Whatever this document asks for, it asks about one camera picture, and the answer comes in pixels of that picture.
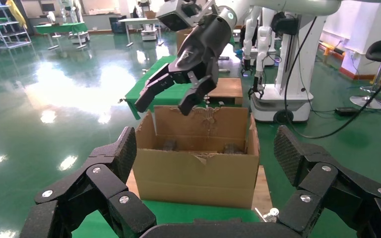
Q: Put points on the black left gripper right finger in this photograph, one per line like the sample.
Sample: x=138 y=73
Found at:
x=318 y=184

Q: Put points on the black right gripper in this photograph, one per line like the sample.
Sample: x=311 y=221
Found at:
x=203 y=46

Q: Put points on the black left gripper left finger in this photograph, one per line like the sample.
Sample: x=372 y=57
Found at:
x=111 y=184

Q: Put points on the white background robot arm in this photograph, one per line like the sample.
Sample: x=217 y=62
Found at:
x=249 y=36
x=262 y=56

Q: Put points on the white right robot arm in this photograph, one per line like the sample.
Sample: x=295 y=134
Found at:
x=276 y=5

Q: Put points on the tall brown cardboard box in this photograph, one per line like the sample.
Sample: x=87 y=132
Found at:
x=182 y=37

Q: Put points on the large open cardboard carton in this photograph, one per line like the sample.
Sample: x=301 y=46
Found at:
x=193 y=180

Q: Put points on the green tablecloth with hanging corner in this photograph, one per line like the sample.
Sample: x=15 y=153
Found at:
x=172 y=97

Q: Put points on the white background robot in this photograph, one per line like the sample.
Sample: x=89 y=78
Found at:
x=149 y=33
x=78 y=36

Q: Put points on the black power adapter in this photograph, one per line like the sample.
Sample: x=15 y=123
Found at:
x=346 y=111

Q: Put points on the green tablecloth with yellow marks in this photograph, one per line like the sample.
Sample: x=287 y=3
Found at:
x=184 y=213

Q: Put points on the white table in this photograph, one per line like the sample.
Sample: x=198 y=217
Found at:
x=138 y=20

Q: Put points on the black bin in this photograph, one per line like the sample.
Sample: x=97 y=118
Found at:
x=118 y=24

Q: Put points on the white wheeled robot body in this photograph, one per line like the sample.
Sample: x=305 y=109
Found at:
x=295 y=82

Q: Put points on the small green covered table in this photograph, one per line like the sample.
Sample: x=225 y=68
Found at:
x=60 y=28

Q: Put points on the dark monitor screen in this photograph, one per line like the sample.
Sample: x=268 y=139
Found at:
x=47 y=7

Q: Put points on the yellow cloth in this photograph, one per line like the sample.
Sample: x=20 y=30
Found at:
x=14 y=13

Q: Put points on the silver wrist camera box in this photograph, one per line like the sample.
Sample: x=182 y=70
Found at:
x=174 y=16

